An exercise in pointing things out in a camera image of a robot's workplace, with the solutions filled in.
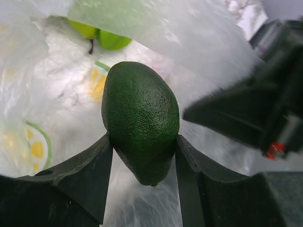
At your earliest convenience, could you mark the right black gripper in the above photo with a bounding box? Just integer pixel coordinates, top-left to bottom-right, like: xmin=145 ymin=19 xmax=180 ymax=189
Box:
xmin=182 ymin=19 xmax=303 ymax=160

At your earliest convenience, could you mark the translucent white plastic bag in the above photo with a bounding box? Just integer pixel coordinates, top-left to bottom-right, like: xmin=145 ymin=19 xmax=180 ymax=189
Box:
xmin=0 ymin=0 xmax=267 ymax=227

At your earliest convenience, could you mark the green fake fruit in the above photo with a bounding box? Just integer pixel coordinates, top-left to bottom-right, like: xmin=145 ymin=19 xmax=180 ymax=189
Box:
xmin=66 ymin=17 xmax=132 ymax=53

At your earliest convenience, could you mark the dark green fake avocado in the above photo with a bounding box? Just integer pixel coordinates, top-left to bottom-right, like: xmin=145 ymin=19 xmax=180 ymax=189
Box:
xmin=101 ymin=61 xmax=180 ymax=186

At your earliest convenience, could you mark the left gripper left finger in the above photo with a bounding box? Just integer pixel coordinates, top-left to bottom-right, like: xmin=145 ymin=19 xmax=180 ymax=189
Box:
xmin=0 ymin=135 xmax=113 ymax=227

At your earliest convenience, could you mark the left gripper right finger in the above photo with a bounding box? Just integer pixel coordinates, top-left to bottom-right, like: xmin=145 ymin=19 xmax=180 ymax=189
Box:
xmin=176 ymin=135 xmax=286 ymax=227

